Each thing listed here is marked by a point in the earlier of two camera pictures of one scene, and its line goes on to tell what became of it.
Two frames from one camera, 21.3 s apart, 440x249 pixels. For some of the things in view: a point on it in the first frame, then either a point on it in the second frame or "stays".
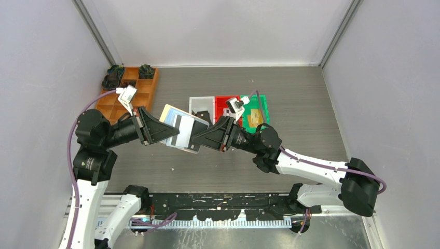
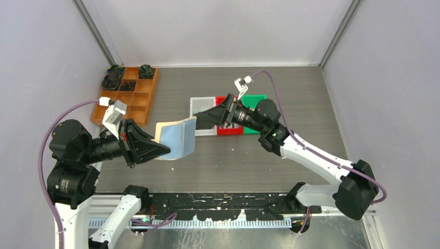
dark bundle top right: x=146 y=71 stays
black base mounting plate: x=228 y=206 stays
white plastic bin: x=203 y=104 stays
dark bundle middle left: x=110 y=82 stays
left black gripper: x=154 y=129 to x=136 y=143
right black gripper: x=214 y=136 to x=221 y=114
